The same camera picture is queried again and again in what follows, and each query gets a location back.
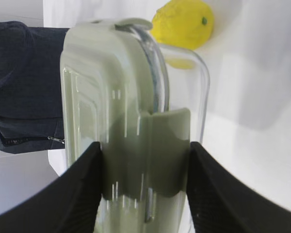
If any navy blue lunch bag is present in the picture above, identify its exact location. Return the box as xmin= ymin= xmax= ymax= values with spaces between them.
xmin=0 ymin=21 xmax=67 ymax=154

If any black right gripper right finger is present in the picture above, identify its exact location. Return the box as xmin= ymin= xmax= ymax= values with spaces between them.
xmin=186 ymin=142 xmax=291 ymax=233

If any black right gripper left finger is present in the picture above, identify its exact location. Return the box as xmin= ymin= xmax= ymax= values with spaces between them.
xmin=0 ymin=142 xmax=102 ymax=233

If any glass container with green lid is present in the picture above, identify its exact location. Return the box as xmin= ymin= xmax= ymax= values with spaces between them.
xmin=60 ymin=18 xmax=210 ymax=233

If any yellow lemon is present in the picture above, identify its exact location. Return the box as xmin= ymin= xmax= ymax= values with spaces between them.
xmin=150 ymin=0 xmax=214 ymax=50

